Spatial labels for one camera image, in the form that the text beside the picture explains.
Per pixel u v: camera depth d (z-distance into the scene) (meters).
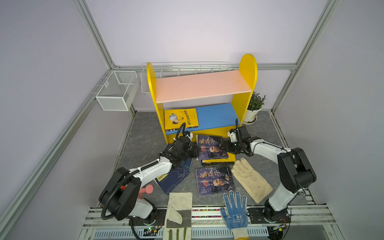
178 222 0.72
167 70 0.94
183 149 0.68
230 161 0.91
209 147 0.90
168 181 0.85
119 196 0.43
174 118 0.94
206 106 1.08
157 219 0.73
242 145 0.71
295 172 0.47
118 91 0.97
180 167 0.87
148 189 0.72
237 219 0.73
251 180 0.85
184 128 0.74
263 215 0.72
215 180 0.85
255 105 1.01
